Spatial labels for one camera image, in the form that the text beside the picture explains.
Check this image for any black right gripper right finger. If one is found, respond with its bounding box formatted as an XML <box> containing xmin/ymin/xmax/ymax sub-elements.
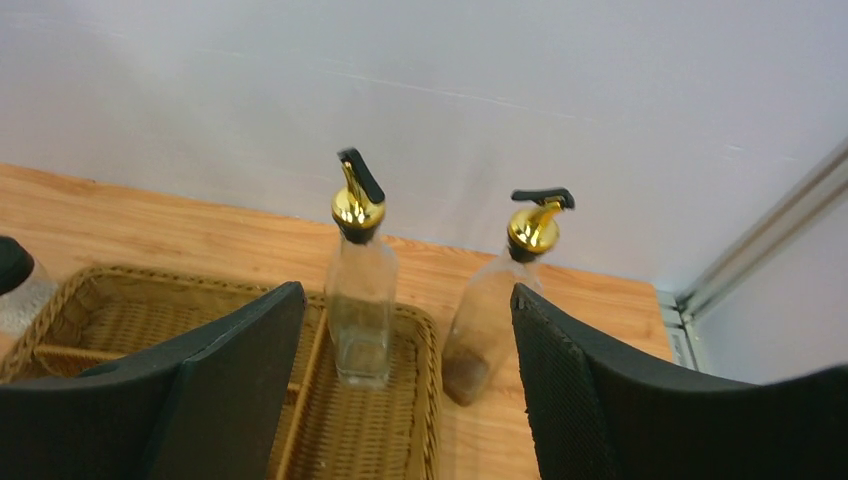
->
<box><xmin>510</xmin><ymin>284</ymin><xmax>847</xmax><ymax>479</ymax></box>

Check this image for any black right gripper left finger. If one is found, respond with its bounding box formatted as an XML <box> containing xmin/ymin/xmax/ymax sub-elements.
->
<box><xmin>1</xmin><ymin>282</ymin><xmax>306</xmax><ymax>479</ymax></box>

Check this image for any oil bottle with brown residue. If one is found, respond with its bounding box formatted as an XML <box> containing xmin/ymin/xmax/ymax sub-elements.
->
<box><xmin>442</xmin><ymin>187</ymin><xmax>575</xmax><ymax>407</ymax></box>

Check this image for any clear oil bottle gold spout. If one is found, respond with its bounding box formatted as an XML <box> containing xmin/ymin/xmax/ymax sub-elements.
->
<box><xmin>324</xmin><ymin>147</ymin><xmax>398</xmax><ymax>389</ymax></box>

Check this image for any wicker divided tray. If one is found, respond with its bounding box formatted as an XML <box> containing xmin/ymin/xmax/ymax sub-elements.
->
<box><xmin>1</xmin><ymin>265</ymin><xmax>442</xmax><ymax>479</ymax></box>

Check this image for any black-lid spice jar rear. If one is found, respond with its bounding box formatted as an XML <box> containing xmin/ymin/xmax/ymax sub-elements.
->
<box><xmin>1</xmin><ymin>235</ymin><xmax>58</xmax><ymax>338</ymax></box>

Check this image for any aluminium frame post right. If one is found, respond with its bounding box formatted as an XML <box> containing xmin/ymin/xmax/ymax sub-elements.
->
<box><xmin>657</xmin><ymin>139</ymin><xmax>847</xmax><ymax>371</ymax></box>

